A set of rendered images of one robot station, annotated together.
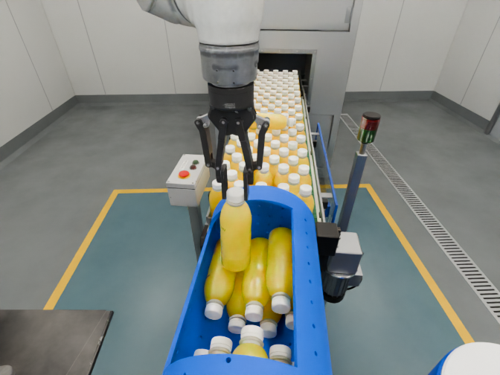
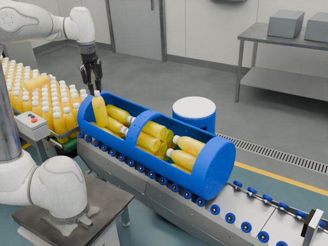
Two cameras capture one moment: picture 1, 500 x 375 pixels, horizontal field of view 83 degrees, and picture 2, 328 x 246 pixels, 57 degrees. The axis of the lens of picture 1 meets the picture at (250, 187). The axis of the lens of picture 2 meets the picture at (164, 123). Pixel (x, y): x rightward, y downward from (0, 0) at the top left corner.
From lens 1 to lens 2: 1.28 m
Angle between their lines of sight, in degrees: 44
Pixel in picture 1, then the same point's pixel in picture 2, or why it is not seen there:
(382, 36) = not seen: hidden behind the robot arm
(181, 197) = (41, 132)
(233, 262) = (105, 120)
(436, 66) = not seen: hidden behind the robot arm
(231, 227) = (101, 104)
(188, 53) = not seen: outside the picture
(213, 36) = (89, 40)
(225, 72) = (92, 48)
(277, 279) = (124, 113)
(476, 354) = (177, 103)
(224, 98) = (92, 56)
